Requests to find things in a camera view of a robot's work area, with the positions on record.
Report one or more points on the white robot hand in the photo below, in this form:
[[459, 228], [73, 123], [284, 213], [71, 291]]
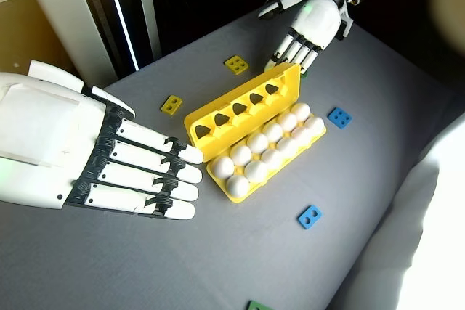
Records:
[[43, 135], [319, 19]]

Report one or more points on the yellow egg carton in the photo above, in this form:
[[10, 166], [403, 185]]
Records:
[[288, 76]]

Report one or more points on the white toy egg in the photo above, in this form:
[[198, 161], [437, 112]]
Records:
[[238, 184], [273, 131], [315, 125], [288, 146], [240, 154], [256, 171], [222, 166], [270, 157], [258, 142], [301, 135], [288, 120], [301, 111]]

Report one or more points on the green two-hole block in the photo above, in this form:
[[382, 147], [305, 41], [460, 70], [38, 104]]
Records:
[[304, 74]]

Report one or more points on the yellow four-hole block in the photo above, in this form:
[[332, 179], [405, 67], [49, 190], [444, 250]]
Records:
[[237, 64]]

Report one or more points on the blue four-hole block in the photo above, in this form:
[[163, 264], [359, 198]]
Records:
[[339, 117]]

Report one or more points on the yellow two-hole block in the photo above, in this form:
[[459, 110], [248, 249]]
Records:
[[166, 110]]

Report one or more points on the grey table cloth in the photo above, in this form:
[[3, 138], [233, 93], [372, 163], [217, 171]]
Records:
[[327, 179]]

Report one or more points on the blue two-hole block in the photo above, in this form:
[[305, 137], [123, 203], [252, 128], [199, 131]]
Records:
[[302, 222]]

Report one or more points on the green toy block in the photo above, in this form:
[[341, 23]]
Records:
[[259, 305]]

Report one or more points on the white frame with light strip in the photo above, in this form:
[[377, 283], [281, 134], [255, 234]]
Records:
[[54, 5]]

